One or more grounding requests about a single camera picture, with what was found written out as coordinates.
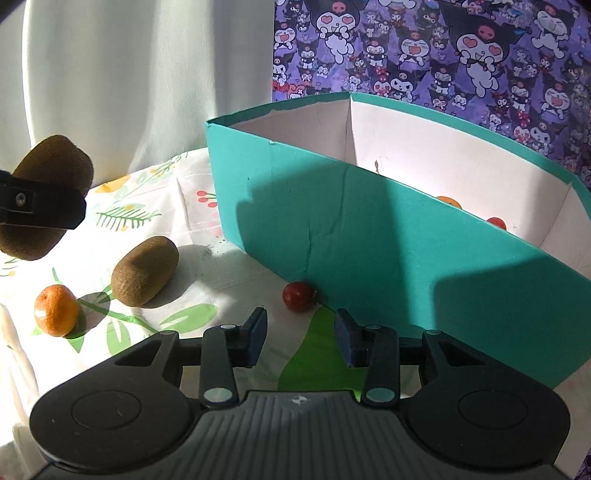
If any floral white tablecloth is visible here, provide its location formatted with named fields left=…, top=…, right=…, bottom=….
left=0, top=148, right=421, bottom=462

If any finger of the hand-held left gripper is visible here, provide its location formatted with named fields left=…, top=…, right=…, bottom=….
left=0, top=170, right=88, bottom=230

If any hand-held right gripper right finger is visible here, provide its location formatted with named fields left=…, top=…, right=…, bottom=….
left=334, top=308, right=477, bottom=408

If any purple cartoon printed cloth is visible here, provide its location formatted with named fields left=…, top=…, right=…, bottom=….
left=271, top=0, right=591, bottom=191

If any teal cardboard box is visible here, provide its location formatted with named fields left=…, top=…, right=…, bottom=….
left=205, top=91, right=591, bottom=389

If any white curtain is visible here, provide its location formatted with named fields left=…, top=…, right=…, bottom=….
left=0, top=0, right=278, bottom=188

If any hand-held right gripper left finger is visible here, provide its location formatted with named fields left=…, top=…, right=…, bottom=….
left=111, top=307, right=269, bottom=409

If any brown kiwi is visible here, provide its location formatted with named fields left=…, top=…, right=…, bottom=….
left=111, top=236, right=180, bottom=308
left=0, top=135, right=95, bottom=262

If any red cherry tomato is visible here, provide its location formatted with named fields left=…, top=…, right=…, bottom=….
left=283, top=281, right=318, bottom=313

